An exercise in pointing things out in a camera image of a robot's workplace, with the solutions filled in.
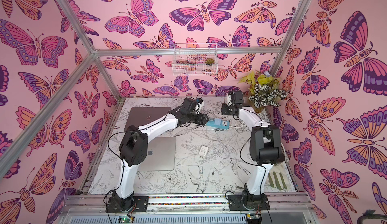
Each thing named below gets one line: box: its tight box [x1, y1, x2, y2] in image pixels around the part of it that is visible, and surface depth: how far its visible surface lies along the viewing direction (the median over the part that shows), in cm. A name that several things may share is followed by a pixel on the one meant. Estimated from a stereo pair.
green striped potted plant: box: [237, 70, 288, 113], surface depth 94 cm
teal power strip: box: [206, 118, 231, 130], surface depth 102 cm
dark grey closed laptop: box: [123, 106, 172, 132], surface depth 115 cm
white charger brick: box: [198, 145, 209, 159], surface depth 91 cm
